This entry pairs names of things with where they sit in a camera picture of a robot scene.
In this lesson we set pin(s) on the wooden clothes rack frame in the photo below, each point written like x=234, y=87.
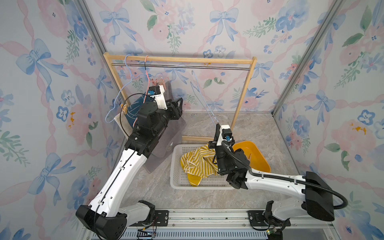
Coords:
x=208, y=62

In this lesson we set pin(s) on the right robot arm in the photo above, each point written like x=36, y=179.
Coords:
x=307, y=194

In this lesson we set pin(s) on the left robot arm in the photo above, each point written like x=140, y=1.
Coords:
x=102, y=215

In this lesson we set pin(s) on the metal hanging rod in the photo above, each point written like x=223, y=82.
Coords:
x=180, y=67

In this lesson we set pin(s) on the yellow white striped towel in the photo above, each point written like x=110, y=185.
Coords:
x=199, y=164

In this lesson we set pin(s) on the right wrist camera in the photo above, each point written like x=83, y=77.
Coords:
x=225, y=135

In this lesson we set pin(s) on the beige towel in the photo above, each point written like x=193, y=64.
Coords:
x=124, y=124

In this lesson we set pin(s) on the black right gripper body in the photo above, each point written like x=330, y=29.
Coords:
x=221, y=153

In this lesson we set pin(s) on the grey terry towel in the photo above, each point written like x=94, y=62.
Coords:
x=171, y=137

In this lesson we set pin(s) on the white perforated plastic basket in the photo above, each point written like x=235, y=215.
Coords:
x=179, y=179

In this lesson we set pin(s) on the yellow plastic tray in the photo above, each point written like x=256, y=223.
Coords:
x=254, y=155

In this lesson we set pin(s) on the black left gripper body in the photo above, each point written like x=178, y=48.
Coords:
x=173, y=113

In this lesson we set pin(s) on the light blue wire hanger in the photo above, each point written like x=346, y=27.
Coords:
x=196, y=88

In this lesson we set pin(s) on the dark teal patterned towel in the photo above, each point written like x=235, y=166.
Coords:
x=135, y=106

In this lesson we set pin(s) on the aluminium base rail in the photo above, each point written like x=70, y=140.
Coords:
x=203, y=224

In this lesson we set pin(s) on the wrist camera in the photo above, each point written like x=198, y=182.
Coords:
x=225, y=135
x=157, y=93

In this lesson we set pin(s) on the orange clothespin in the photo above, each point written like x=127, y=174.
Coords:
x=124, y=109

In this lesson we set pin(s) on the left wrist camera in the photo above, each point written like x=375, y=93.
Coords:
x=157, y=93

